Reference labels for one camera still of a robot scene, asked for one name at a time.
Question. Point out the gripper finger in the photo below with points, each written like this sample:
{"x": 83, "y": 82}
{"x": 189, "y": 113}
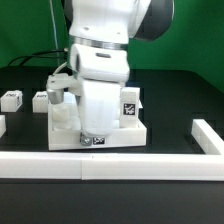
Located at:
{"x": 85, "y": 140}

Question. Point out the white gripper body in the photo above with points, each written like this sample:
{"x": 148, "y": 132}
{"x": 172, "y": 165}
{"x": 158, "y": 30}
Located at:
{"x": 100, "y": 72}

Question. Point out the white square table top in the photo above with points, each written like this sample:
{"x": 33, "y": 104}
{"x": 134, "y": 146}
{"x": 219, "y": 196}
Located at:
{"x": 64, "y": 129}

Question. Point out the white U-shaped obstacle fence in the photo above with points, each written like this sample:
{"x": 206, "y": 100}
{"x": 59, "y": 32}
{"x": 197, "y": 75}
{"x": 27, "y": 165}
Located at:
{"x": 109, "y": 166}

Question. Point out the white sheet with AprilTags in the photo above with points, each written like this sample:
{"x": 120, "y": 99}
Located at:
{"x": 69, "y": 98}

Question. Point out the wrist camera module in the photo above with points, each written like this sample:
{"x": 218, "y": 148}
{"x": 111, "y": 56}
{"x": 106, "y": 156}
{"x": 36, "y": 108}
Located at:
{"x": 57, "y": 83}

